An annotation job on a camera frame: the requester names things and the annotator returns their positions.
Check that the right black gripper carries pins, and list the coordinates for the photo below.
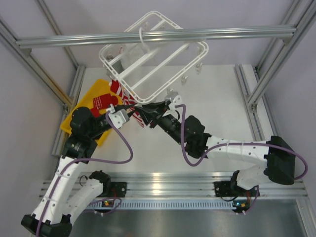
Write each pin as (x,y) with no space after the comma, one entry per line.
(147,111)

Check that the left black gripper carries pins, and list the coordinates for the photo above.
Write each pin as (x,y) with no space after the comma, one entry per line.
(119,107)

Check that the red white striped sock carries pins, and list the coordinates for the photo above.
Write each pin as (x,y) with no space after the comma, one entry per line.
(127,99)

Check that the white plastic clip hanger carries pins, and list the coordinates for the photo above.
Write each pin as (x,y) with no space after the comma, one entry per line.
(146,69)

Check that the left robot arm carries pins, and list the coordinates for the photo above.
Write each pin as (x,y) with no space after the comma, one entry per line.
(58,210)

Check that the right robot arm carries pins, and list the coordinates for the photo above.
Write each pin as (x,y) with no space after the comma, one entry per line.
(272,160)

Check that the red sock in tray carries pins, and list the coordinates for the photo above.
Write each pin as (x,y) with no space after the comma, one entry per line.
(103,102)

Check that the yellow plastic tray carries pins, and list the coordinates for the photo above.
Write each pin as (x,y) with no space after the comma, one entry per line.
(100,87)

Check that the aluminium top crossbar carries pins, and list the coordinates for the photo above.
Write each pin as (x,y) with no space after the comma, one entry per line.
(254,32)

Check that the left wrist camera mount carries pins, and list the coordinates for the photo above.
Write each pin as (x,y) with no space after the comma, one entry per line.
(118,118)

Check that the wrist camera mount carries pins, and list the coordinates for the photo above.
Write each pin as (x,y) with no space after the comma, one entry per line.
(118,118)
(173,99)

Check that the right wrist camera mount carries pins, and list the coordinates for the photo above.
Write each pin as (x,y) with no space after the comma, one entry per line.
(173,99)

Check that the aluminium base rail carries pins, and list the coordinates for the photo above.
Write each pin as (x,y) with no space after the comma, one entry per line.
(195,185)

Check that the perforated cable duct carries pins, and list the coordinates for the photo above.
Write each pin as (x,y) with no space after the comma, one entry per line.
(170,204)

